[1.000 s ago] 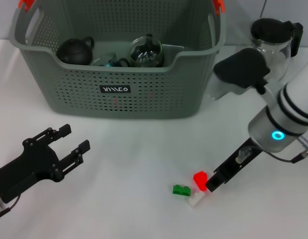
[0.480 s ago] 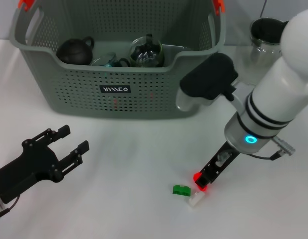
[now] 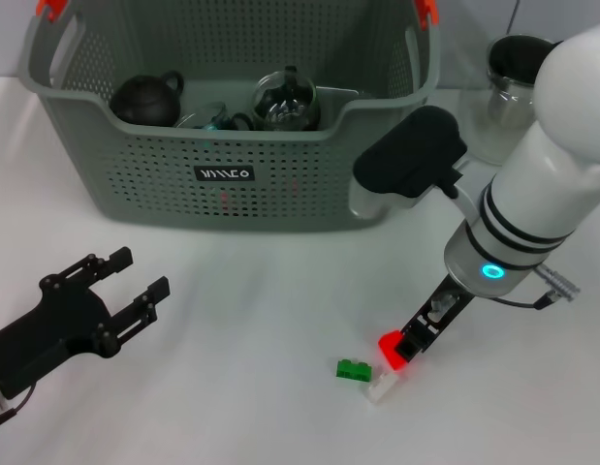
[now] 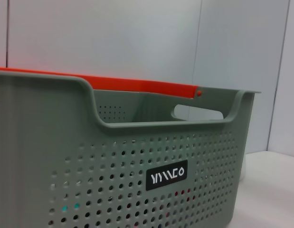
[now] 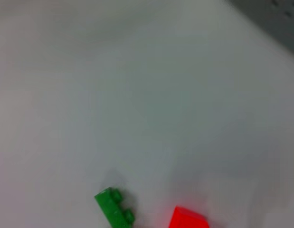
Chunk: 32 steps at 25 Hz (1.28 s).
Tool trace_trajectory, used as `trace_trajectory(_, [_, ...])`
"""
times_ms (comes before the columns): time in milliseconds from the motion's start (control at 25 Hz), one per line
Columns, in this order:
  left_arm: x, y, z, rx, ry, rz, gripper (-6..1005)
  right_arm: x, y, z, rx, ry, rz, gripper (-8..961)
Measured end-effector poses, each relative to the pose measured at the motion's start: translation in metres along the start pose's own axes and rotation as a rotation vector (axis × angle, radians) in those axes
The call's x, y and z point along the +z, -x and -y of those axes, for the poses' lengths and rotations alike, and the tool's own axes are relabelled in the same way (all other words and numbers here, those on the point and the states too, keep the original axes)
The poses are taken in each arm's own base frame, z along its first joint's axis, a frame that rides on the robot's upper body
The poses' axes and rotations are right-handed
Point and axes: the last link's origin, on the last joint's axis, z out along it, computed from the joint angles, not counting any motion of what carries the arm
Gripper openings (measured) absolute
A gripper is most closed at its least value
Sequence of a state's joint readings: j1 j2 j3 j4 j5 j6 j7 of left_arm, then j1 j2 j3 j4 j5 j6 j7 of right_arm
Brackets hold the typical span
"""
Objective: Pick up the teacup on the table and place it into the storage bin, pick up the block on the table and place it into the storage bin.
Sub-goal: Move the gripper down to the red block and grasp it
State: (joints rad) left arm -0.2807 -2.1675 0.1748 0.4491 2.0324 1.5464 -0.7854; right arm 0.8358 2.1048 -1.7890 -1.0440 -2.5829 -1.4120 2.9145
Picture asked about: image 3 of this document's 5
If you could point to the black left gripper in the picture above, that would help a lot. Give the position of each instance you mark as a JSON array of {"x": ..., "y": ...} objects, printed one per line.
[{"x": 52, "y": 329}]

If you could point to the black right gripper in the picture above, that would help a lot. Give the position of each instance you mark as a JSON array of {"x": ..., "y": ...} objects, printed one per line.
[{"x": 450, "y": 302}]

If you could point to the red slope brick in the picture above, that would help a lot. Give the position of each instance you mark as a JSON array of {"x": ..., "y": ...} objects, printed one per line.
[{"x": 388, "y": 351}]

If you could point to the dark green plastic brick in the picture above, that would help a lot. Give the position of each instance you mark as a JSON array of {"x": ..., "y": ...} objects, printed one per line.
[{"x": 353, "y": 370}]

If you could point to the teal square brick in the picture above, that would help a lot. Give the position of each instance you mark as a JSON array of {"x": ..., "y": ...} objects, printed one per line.
[{"x": 214, "y": 125}]

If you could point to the glass teacup black sleeve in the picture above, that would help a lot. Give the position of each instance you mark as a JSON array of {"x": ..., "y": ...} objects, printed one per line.
[
  {"x": 239, "y": 121},
  {"x": 198, "y": 116},
  {"x": 285, "y": 104}
]

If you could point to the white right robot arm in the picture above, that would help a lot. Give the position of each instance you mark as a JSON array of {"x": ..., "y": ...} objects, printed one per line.
[{"x": 546, "y": 169}]

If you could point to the grey perforated storage bin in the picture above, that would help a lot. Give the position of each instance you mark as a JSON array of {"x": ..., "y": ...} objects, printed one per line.
[{"x": 231, "y": 203}]

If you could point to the white plastic brick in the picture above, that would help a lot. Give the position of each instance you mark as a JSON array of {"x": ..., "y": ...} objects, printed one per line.
[{"x": 382, "y": 386}]

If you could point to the dark clay teapot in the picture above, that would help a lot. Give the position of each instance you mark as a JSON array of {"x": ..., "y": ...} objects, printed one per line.
[{"x": 144, "y": 102}]

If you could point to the glass pitcher black lid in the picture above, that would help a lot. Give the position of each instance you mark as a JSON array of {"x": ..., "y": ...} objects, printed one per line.
[{"x": 508, "y": 53}]

